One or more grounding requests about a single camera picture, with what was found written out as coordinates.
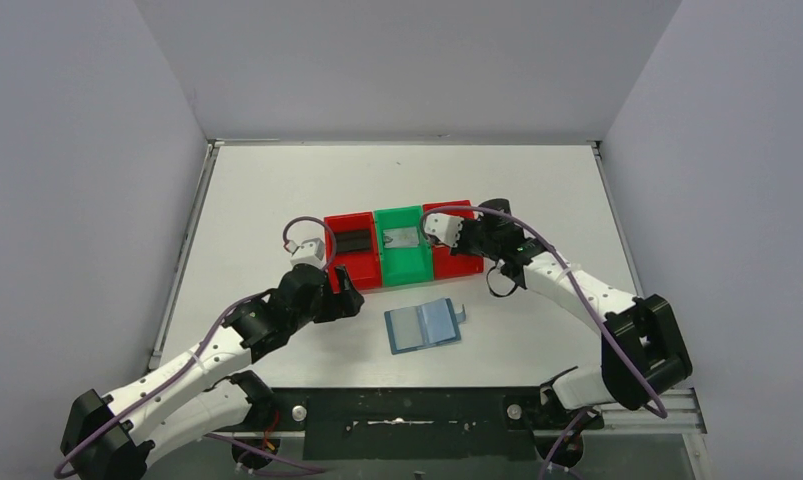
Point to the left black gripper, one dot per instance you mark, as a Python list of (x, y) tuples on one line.
[(338, 298)]

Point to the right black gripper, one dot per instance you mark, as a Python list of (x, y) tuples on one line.
[(463, 237)]

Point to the red plastic bin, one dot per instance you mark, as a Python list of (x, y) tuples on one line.
[(364, 268), (446, 265)]

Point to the green plastic bin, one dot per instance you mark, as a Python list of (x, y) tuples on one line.
[(403, 266)]

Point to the teal card holder wallet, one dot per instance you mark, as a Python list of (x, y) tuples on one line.
[(424, 326)]

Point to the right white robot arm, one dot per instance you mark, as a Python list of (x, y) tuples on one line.
[(642, 351)]

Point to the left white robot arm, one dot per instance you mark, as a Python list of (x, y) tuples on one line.
[(119, 435)]

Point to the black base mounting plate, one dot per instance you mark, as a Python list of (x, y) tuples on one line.
[(420, 423)]

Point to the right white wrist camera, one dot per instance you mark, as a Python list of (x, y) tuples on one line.
[(443, 229)]

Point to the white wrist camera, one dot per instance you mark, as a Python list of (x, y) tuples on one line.
[(309, 252), (443, 229)]

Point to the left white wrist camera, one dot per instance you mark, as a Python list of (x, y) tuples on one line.
[(309, 252)]

